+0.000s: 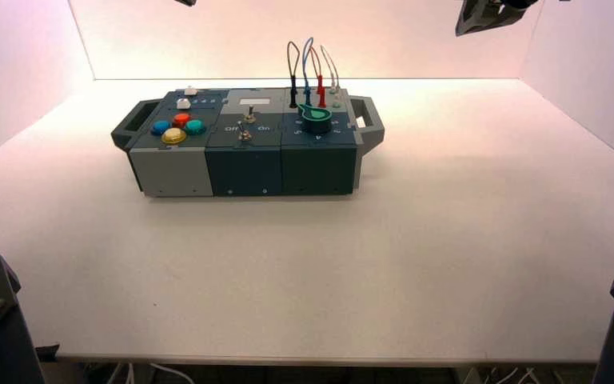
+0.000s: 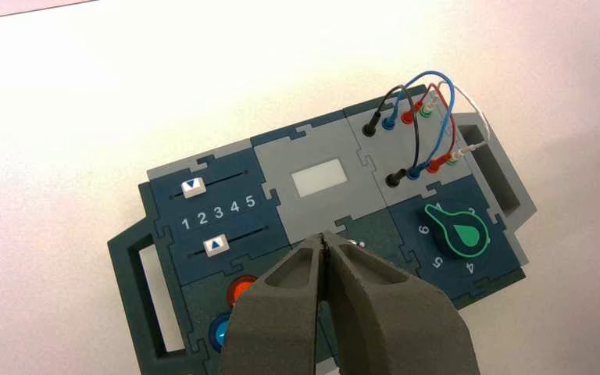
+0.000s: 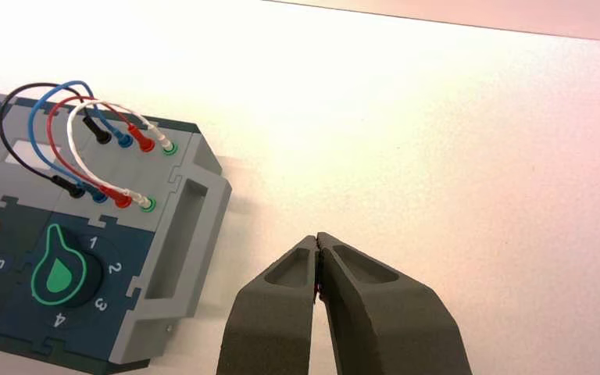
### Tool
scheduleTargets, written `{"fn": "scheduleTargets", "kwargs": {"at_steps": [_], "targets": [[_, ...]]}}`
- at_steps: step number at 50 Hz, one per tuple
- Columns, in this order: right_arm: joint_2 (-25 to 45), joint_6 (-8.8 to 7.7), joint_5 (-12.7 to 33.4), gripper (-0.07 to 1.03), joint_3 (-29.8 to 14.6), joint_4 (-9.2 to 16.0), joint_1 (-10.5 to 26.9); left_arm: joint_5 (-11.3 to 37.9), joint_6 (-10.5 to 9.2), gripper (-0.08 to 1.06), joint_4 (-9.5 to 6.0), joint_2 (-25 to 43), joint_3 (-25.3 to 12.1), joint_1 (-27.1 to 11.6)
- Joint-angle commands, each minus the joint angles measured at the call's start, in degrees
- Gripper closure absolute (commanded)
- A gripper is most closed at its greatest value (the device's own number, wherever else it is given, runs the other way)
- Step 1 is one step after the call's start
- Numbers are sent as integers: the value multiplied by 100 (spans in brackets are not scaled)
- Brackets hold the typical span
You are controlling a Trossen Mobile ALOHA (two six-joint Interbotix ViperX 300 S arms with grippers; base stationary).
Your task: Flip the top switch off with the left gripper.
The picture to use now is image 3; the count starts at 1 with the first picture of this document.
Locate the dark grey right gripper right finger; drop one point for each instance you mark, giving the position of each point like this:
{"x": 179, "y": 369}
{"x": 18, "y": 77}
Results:
{"x": 383, "y": 326}

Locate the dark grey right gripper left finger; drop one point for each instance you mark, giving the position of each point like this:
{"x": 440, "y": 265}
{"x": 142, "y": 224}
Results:
{"x": 271, "y": 321}

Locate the black and green rotary knob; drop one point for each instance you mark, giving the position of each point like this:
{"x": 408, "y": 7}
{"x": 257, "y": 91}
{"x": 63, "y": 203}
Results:
{"x": 59, "y": 274}

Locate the grey and blue switch board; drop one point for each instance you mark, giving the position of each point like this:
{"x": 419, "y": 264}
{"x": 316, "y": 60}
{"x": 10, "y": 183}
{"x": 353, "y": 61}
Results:
{"x": 186, "y": 243}

